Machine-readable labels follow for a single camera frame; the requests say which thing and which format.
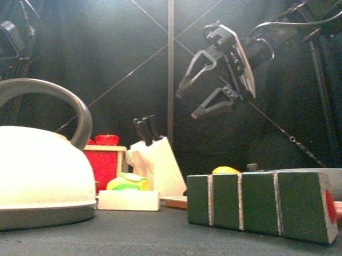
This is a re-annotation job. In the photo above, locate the green yellow apple half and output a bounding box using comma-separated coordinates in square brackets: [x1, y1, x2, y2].
[106, 172, 153, 192]

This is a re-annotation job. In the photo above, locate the yellow toy lemon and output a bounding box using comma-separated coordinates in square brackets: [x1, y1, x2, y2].
[212, 165, 242, 176]

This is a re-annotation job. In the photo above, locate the white knife block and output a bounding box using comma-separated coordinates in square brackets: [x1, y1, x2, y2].
[126, 136, 189, 198]

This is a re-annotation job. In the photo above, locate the red toy fruit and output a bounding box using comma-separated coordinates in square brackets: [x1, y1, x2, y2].
[87, 134, 122, 147]

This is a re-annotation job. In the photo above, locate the green watermelon slice thin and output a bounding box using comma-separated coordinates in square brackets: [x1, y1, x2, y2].
[240, 171, 281, 237]
[186, 174, 213, 227]
[210, 173, 244, 231]

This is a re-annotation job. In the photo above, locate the red wooden box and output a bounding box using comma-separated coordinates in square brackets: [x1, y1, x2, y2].
[83, 144, 130, 194]

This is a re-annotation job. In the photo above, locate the wooden cutting board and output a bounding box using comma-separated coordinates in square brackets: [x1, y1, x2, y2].
[159, 195, 190, 210]

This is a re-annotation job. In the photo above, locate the white rectangular block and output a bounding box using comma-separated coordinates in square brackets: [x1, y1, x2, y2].
[97, 189, 162, 212]

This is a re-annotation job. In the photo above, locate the pink toy piece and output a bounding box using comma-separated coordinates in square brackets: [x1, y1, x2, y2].
[333, 200, 342, 222]

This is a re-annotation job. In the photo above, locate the vertical metal frame pole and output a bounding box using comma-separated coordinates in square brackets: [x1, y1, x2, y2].
[166, 0, 177, 138]

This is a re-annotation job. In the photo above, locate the diagonal brace wire plain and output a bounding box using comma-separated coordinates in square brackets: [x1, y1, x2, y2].
[57, 0, 225, 132]

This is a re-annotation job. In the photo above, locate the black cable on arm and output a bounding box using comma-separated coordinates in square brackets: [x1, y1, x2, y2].
[248, 11, 342, 39]

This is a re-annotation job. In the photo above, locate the black handled toy knife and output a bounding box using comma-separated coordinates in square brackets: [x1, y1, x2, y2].
[147, 114, 165, 141]
[131, 117, 149, 147]
[138, 120, 155, 147]

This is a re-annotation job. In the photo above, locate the diagonal brace wire with turnbuckle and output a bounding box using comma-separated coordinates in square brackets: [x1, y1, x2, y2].
[130, 0, 328, 167]

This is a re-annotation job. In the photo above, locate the white kettle grey handle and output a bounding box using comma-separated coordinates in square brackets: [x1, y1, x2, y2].
[0, 77, 98, 232]

